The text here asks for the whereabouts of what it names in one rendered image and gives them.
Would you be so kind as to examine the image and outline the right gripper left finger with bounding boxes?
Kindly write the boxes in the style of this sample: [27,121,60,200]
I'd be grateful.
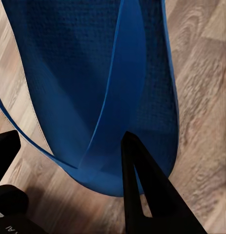
[0,130,21,181]

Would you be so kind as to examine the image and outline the sandal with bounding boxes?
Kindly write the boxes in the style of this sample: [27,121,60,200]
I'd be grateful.
[0,0,180,197]

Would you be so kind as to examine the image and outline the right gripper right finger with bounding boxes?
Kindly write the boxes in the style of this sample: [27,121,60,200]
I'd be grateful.
[121,131,207,234]

